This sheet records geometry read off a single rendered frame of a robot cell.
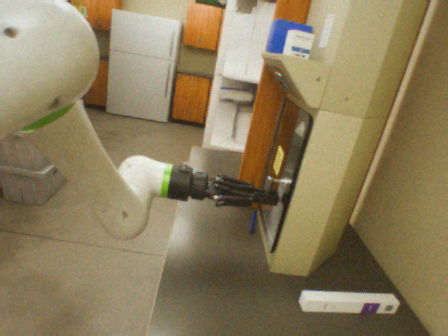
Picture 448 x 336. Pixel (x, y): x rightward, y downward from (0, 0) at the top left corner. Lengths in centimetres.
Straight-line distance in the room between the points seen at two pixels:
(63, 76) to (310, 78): 52
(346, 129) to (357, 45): 19
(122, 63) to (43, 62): 549
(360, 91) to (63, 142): 61
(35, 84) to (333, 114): 60
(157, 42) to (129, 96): 108
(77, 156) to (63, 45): 28
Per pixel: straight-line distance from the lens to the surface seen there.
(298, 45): 79
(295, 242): 86
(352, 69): 74
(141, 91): 578
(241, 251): 96
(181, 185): 77
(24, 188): 295
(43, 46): 33
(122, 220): 69
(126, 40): 578
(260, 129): 109
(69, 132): 55
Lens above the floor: 150
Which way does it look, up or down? 21 degrees down
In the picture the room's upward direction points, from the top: 11 degrees clockwise
